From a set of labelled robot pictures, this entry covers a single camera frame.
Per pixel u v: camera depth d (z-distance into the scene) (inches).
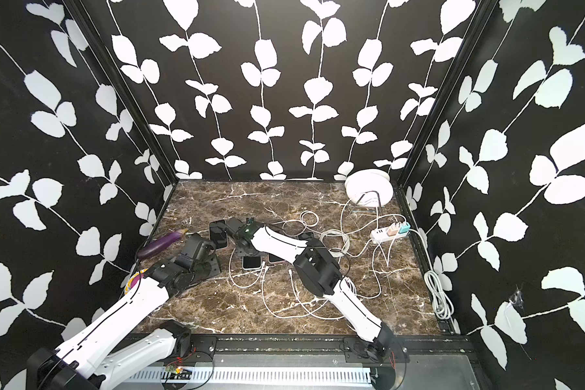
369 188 39.6
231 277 34.9
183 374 28.2
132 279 32.2
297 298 33.1
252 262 35.3
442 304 32.3
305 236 39.1
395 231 37.4
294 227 41.1
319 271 23.0
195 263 24.1
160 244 37.6
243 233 28.1
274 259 36.6
